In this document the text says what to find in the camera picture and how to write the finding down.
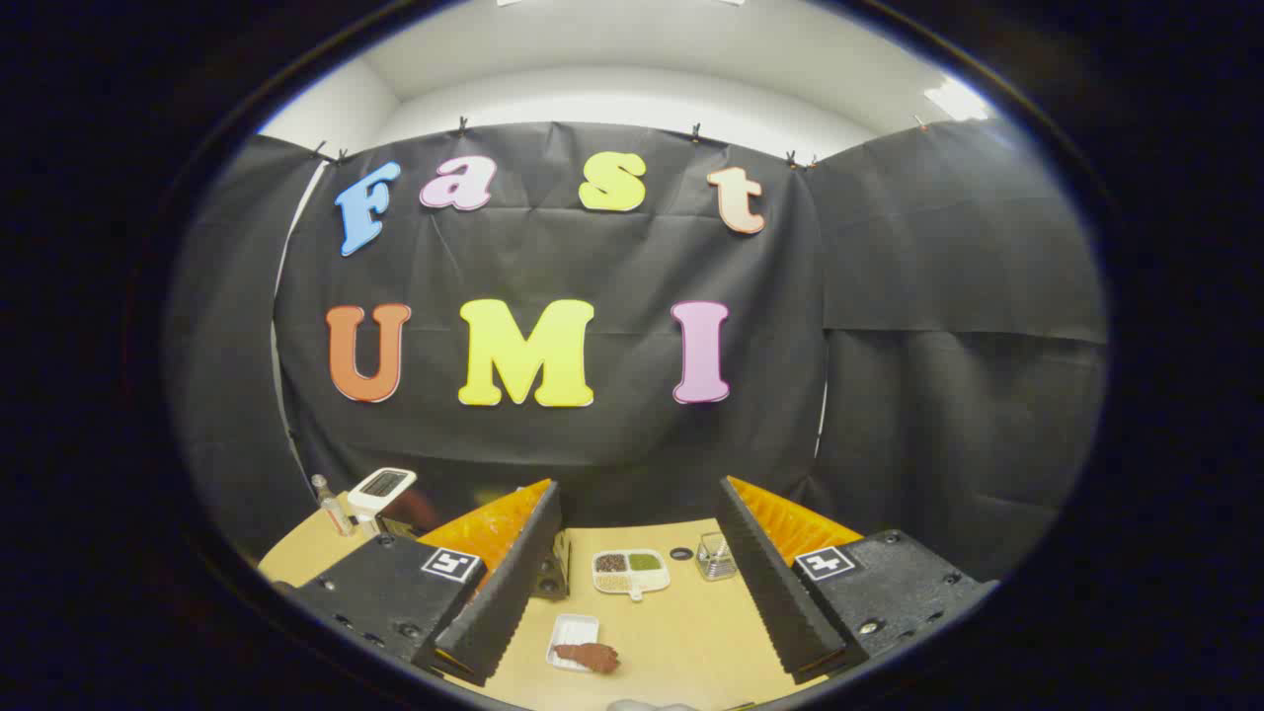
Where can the ceiling light panel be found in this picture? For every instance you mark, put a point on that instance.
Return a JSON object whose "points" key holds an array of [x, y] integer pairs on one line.
{"points": [[956, 99]]}

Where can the small clear bottle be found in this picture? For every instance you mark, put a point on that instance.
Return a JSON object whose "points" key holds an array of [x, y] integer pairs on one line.
{"points": [[332, 509]]}

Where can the small white rectangular tray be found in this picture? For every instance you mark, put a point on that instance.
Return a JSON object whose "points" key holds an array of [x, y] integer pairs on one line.
{"points": [[573, 629]]}

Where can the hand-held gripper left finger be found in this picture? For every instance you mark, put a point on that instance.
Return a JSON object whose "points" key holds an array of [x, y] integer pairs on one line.
{"points": [[504, 583]]}

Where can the white pop-up toaster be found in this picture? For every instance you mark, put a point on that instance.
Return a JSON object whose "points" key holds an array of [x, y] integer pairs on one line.
{"points": [[380, 486]]}

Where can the white divided dish with grains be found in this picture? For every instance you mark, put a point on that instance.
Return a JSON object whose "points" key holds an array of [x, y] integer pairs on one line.
{"points": [[632, 573]]}

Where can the black toaster oven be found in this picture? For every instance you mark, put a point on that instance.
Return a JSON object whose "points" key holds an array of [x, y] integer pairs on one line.
{"points": [[553, 573]]}

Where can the brown meat piece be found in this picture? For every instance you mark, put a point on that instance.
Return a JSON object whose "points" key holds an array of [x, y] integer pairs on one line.
{"points": [[591, 657]]}

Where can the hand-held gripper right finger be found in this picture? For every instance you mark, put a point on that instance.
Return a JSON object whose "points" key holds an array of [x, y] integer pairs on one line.
{"points": [[780, 592]]}

